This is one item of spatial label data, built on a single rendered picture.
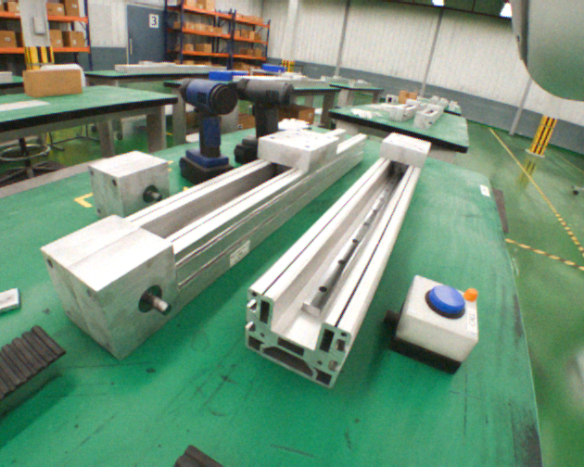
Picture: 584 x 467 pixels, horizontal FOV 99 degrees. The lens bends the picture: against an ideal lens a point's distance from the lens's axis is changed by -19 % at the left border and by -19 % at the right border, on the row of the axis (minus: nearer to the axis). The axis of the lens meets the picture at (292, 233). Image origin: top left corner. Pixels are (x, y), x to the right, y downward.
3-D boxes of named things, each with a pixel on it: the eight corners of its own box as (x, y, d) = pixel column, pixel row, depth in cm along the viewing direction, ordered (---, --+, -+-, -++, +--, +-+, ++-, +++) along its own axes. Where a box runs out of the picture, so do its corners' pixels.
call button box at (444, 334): (453, 376, 31) (480, 339, 27) (374, 344, 34) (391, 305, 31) (456, 329, 37) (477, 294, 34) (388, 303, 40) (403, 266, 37)
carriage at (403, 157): (419, 180, 70) (427, 153, 67) (375, 167, 74) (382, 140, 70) (424, 165, 83) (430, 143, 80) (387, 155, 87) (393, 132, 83)
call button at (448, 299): (458, 325, 30) (466, 312, 29) (424, 312, 31) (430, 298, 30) (459, 303, 33) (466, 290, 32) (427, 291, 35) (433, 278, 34)
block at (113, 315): (137, 374, 26) (114, 304, 22) (66, 316, 31) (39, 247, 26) (196, 320, 34) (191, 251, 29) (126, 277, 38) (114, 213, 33)
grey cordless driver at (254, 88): (279, 170, 79) (289, 84, 68) (209, 158, 81) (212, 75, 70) (286, 162, 85) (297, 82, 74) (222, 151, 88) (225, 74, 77)
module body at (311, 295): (331, 389, 28) (353, 334, 24) (245, 346, 31) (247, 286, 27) (418, 177, 92) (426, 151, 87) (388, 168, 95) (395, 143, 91)
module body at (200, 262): (181, 310, 34) (174, 251, 30) (126, 277, 38) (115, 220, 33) (361, 160, 98) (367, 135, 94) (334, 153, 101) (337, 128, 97)
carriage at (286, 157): (305, 185, 57) (311, 150, 53) (255, 170, 60) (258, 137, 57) (334, 166, 69) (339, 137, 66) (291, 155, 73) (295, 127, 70)
